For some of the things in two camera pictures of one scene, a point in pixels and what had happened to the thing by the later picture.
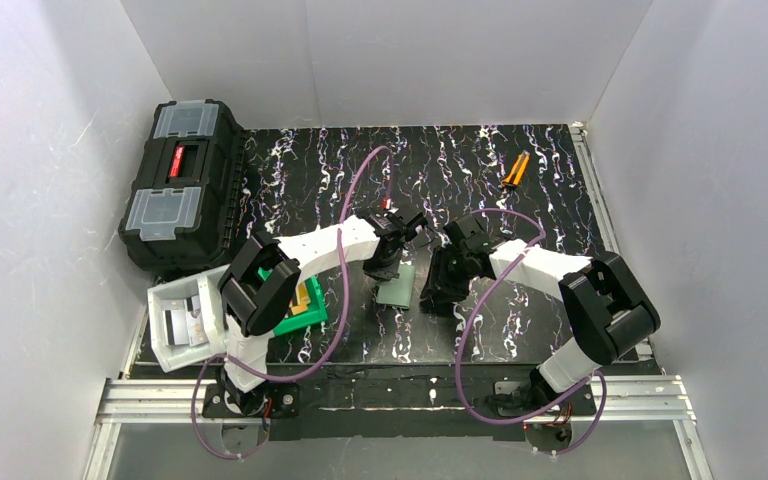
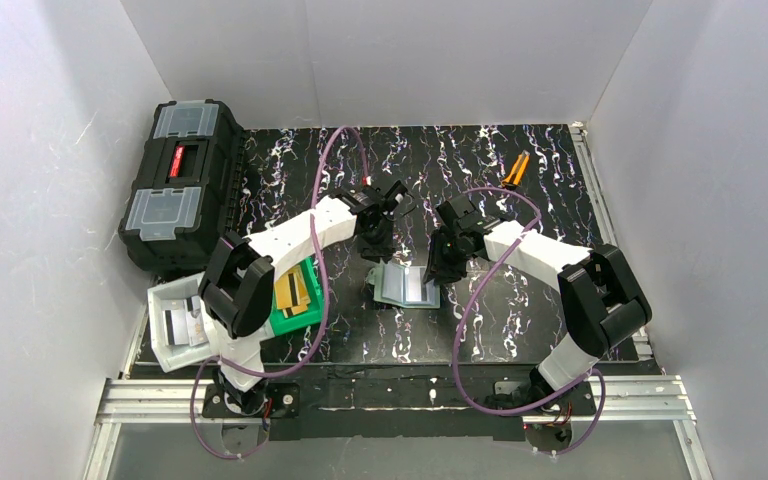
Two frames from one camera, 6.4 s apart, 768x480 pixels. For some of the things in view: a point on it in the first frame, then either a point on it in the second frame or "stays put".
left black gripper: x=381 y=269 -> x=376 y=237
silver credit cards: x=185 y=327 stays put
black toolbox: x=181 y=211 stays put
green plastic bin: x=317 y=311 stays put
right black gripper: x=440 y=286 -> x=437 y=266
